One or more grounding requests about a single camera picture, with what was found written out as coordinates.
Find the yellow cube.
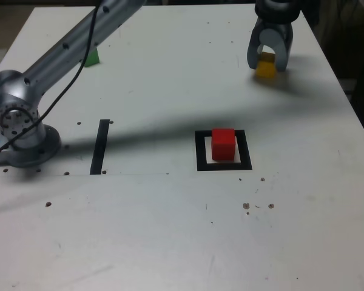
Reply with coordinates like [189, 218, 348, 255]
[255, 52, 277, 78]

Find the black tape square outline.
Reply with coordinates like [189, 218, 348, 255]
[194, 129, 253, 172]

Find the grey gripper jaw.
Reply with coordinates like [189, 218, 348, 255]
[259, 28, 294, 73]

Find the black tape strip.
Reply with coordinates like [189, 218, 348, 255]
[89, 118, 111, 176]

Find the green cube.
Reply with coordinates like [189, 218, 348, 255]
[84, 47, 101, 67]

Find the red cube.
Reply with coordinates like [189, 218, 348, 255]
[211, 128, 237, 161]

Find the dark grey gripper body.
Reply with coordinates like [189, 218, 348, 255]
[257, 18, 294, 35]

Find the black cable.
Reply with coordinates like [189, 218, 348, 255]
[0, 0, 103, 161]

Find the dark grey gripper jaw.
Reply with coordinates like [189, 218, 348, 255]
[247, 18, 264, 70]

